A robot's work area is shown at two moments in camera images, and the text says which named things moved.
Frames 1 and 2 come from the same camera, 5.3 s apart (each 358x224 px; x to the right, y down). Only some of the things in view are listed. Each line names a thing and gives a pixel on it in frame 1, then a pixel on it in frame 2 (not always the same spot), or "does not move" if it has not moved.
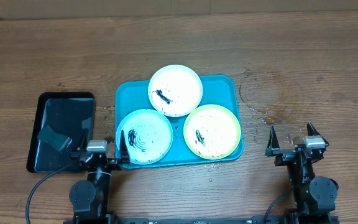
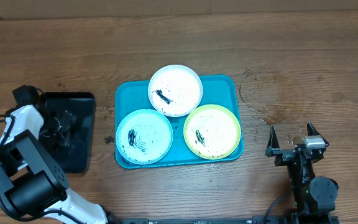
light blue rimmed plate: (148, 135) does not move
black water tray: (72, 114) does not move
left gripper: (115, 164) → (67, 117)
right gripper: (285, 155) does not move
